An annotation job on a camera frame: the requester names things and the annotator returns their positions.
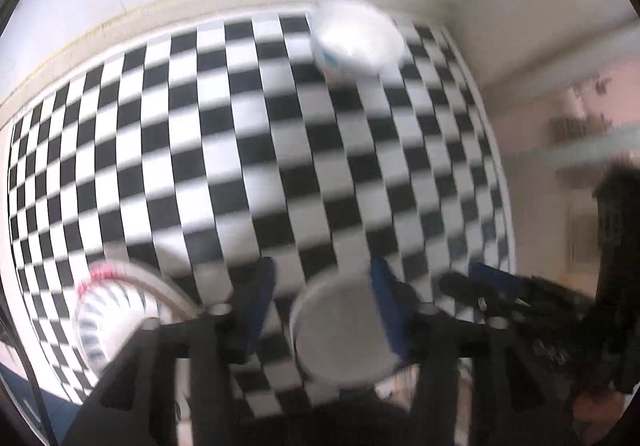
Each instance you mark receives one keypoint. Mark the white bowl blue floral print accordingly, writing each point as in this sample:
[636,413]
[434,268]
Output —
[360,37]

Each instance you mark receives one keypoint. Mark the person's right hand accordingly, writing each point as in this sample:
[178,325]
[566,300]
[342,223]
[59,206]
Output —
[595,411]

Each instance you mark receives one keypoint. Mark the white plate dark striped rim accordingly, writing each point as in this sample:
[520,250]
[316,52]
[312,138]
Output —
[115,321]

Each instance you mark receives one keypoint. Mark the white bowl dark rim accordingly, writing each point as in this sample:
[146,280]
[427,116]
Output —
[340,331]

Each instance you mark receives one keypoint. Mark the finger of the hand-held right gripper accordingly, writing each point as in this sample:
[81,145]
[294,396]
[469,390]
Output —
[462,290]
[495,277]

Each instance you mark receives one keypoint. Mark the large white plate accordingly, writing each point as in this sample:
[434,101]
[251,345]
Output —
[175,298]

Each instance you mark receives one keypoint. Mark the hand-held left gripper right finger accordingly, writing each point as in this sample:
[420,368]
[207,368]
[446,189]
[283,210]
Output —
[389,308]

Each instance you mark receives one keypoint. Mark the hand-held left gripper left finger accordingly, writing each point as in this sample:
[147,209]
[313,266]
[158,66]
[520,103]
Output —
[261,298]

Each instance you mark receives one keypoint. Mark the white plate pink floral print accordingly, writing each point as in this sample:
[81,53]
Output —
[100,272]

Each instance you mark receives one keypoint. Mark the black white checkered tablecloth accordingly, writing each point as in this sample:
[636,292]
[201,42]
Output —
[250,126]

